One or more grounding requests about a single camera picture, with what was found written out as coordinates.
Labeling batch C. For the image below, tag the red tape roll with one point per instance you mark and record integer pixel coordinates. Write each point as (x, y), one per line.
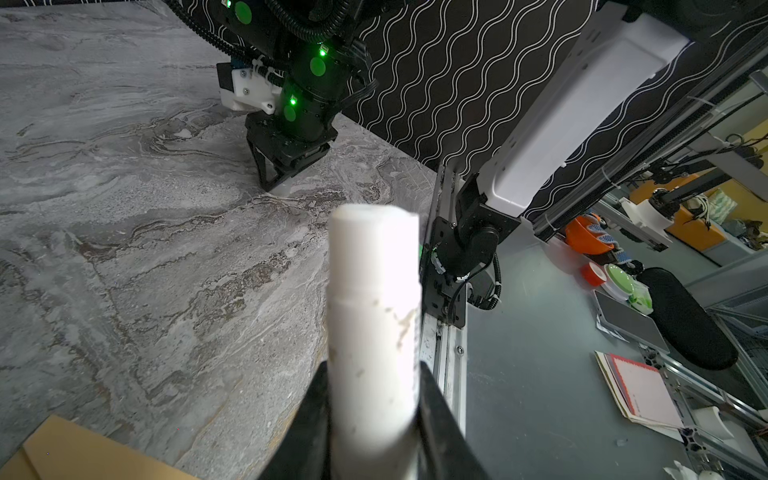
(593, 274)

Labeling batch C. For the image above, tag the green round lid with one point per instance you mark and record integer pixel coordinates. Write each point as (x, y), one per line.
(619, 279)

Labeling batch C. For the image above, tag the black cylindrical pouch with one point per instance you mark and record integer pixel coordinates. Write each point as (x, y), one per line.
(685, 324)

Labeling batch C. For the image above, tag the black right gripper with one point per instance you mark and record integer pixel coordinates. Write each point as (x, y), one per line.
(300, 131)

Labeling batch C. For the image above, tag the orange bowl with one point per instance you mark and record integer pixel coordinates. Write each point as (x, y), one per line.
(583, 234)

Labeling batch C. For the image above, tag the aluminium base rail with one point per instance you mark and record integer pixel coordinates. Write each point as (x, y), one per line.
(443, 346)

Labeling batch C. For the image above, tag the white glue stick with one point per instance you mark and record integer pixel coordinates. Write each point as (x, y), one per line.
(373, 321)

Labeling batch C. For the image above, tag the dark grey tablet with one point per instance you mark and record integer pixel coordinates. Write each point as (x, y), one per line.
(629, 323)

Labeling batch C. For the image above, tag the brown manila envelope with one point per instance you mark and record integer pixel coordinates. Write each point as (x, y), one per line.
(61, 449)

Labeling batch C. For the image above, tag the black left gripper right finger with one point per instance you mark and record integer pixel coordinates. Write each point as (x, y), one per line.
(444, 452)

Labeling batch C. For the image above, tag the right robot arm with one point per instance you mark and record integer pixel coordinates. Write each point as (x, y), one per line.
(621, 46)

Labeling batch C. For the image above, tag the pink notebook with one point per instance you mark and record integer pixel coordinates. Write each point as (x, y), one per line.
(639, 392)

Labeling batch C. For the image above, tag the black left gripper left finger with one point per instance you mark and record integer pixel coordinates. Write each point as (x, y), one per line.
(304, 452)

